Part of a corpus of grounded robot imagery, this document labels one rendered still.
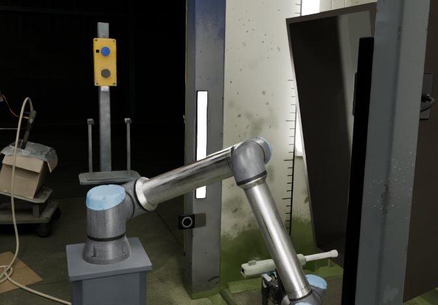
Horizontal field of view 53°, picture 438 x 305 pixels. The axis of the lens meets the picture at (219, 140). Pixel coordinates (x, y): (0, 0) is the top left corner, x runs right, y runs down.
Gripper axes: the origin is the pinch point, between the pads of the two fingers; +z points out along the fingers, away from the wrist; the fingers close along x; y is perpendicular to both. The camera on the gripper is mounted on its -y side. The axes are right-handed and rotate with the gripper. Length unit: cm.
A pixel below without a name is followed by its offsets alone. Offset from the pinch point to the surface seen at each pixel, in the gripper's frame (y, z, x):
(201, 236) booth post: 19, 71, -5
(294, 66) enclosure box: -87, 31, 27
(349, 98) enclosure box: -69, 30, 61
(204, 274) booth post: 44, 68, -4
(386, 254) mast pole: -81, -110, -45
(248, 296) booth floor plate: 55, 53, 19
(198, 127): -47, 78, -5
